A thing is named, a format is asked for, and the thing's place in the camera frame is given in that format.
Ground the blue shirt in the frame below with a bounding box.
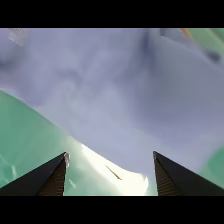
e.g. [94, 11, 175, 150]
[0, 28, 224, 184]

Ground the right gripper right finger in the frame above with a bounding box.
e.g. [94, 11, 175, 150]
[152, 150, 224, 197]

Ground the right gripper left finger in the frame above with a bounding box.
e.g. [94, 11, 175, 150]
[0, 151, 70, 197]

